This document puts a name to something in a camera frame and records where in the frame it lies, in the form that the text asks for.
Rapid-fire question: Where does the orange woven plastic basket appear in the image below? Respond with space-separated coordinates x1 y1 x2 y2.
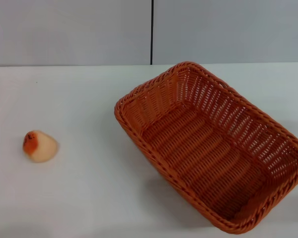
114 61 298 235

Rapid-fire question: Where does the peach with red blush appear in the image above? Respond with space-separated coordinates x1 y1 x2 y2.
22 129 60 164

